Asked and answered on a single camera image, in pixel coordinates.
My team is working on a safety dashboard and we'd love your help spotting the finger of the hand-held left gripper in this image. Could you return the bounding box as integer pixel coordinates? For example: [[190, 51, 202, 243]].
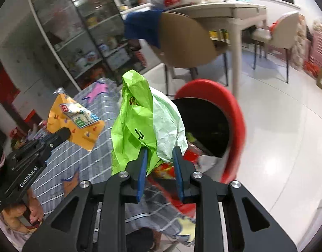
[[42, 127, 72, 150]]

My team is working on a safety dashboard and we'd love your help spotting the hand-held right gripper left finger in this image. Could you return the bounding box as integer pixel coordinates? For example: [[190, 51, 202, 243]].
[[22, 147, 149, 252]]

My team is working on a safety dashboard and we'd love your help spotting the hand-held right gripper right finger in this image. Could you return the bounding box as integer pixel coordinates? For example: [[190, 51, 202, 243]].
[[172, 146, 298, 252]]

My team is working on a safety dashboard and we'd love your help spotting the orange game print packet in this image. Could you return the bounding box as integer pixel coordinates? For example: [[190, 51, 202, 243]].
[[46, 92, 106, 152]]

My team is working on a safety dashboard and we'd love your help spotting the green plastic bag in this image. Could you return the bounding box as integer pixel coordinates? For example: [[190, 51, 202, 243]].
[[111, 70, 189, 176]]

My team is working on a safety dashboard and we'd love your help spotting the red trash bin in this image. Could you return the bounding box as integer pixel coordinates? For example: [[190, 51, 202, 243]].
[[174, 79, 247, 187]]

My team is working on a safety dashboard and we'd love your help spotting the person's left forearm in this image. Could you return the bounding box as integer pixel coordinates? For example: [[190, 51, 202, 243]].
[[0, 214, 33, 251]]

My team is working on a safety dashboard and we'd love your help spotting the person's left hand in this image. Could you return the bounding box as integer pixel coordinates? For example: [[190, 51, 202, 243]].
[[4, 186, 45, 233]]

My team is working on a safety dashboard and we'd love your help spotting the glass door cabinet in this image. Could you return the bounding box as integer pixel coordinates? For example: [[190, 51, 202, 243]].
[[26, 0, 148, 91]]

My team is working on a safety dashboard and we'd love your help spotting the red checked cloth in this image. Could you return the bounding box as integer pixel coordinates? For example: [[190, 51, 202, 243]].
[[135, 50, 148, 69]]

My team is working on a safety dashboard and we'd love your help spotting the tan dining chair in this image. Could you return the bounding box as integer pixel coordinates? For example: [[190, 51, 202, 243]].
[[154, 11, 230, 97]]

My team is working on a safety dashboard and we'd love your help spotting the blue garment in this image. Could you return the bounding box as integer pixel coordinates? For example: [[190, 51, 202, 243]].
[[124, 9, 165, 49]]

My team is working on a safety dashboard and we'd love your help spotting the white dining table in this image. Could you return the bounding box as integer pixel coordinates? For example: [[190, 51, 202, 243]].
[[166, 1, 269, 97]]

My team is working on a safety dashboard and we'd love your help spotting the white dining chair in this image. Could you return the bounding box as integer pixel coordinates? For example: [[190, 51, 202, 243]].
[[251, 12, 300, 83]]

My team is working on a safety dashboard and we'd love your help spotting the pink rack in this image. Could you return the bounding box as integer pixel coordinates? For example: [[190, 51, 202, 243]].
[[309, 29, 322, 66]]

